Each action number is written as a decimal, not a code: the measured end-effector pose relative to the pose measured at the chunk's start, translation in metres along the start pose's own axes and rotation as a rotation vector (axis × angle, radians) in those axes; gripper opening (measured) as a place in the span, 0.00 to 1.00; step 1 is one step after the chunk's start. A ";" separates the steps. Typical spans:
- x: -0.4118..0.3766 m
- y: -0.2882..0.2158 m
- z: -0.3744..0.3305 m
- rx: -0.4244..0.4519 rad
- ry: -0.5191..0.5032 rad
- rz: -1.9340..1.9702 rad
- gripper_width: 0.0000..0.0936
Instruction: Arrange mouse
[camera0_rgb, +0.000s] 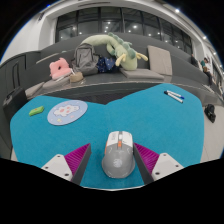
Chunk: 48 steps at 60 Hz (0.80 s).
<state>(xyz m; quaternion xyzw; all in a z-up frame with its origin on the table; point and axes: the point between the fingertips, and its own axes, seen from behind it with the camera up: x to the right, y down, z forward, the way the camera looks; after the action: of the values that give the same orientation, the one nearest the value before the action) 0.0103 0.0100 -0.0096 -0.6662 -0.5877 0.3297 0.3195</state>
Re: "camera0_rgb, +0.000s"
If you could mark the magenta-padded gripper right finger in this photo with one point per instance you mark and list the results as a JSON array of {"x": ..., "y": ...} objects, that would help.
[{"x": 165, "y": 164}]

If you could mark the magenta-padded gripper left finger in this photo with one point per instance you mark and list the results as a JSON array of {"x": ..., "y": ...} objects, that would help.
[{"x": 60, "y": 165}]

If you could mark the grey and white computer mouse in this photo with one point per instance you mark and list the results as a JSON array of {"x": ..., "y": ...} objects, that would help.
[{"x": 118, "y": 158}]

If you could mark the round light blue mouse pad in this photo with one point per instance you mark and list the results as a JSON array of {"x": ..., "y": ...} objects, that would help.
[{"x": 67, "y": 112}]

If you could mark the small green eraser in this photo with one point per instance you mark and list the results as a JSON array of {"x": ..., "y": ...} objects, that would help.
[{"x": 36, "y": 111}]

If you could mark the white marker with black cap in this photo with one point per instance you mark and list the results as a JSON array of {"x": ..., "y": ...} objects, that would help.
[{"x": 173, "y": 97}]

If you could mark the black bag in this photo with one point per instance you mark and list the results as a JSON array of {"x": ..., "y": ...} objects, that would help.
[{"x": 210, "y": 113}]

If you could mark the white marker with blue cap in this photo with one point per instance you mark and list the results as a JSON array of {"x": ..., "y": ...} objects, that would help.
[{"x": 176, "y": 94}]

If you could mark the black suitcase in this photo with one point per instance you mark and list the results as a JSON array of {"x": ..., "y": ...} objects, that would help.
[{"x": 14, "y": 101}]

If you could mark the flat grey seat cushion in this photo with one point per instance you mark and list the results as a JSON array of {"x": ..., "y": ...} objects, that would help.
[
  {"x": 55, "y": 83},
  {"x": 34, "y": 90},
  {"x": 142, "y": 74}
]

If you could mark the small beige pouch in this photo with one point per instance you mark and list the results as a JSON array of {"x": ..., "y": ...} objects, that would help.
[{"x": 76, "y": 77}]

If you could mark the pink plush cushion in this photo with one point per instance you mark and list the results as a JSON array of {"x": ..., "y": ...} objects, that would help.
[{"x": 59, "y": 69}]

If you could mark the person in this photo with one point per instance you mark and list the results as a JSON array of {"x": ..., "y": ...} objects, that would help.
[
  {"x": 194, "y": 60},
  {"x": 206, "y": 69}
]

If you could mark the upright grey seat cushion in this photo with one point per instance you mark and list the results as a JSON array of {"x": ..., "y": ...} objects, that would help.
[{"x": 160, "y": 60}]

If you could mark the grey backpack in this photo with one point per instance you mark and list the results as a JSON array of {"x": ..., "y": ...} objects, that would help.
[{"x": 85, "y": 59}]

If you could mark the dark blue patterned bag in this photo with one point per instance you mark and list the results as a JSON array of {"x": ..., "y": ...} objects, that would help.
[{"x": 106, "y": 64}]

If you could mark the green dragon plush toy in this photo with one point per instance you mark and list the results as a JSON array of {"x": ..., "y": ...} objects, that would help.
[{"x": 123, "y": 53}]

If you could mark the ceiling spot lights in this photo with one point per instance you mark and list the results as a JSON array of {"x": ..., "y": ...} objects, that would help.
[{"x": 176, "y": 10}]

